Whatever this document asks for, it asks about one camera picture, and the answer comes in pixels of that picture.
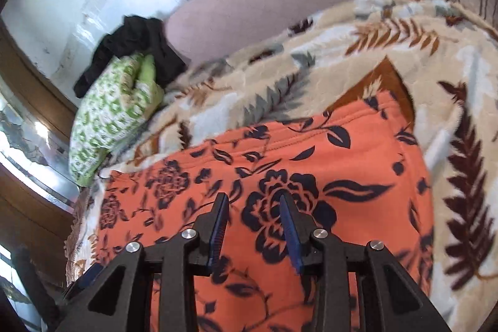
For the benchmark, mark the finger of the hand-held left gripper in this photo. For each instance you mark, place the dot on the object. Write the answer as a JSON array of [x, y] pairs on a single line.
[[90, 275]]

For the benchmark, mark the wooden door with leaded glass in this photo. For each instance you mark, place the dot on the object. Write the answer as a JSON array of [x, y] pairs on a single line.
[[35, 192]]

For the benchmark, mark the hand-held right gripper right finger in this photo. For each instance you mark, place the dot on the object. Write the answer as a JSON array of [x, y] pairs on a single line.
[[292, 238]]

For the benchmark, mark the brown quilted bedspread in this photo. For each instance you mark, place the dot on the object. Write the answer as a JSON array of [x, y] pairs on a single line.
[[77, 238]]

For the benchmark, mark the leaf print blanket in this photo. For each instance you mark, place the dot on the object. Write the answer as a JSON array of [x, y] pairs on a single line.
[[272, 59]]

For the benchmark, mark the green checked pillow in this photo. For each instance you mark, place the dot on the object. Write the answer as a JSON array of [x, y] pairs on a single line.
[[113, 118]]

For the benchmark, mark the orange floral dress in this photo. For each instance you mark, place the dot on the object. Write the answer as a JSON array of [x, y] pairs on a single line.
[[350, 168]]

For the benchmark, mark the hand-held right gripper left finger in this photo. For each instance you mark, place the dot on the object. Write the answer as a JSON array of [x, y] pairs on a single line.
[[218, 234]]

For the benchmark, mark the black garment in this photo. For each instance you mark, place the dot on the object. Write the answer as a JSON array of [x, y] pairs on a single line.
[[136, 36]]

